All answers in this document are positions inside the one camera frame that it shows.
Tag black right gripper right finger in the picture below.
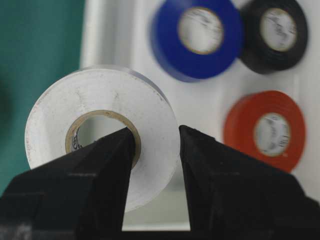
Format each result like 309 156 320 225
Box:
179 125 320 240

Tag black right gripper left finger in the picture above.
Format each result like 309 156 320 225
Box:
0 128 135 240

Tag red tape roll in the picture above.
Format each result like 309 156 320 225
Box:
223 90 306 172

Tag white tape roll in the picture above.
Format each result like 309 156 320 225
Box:
24 65 180 212

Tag blue tape roll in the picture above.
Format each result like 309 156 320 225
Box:
150 0 244 83

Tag black tape roll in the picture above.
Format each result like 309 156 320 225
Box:
240 0 308 74

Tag green table cloth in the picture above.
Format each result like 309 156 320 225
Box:
0 0 85 190

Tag white plastic tray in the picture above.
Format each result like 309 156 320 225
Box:
79 0 320 232

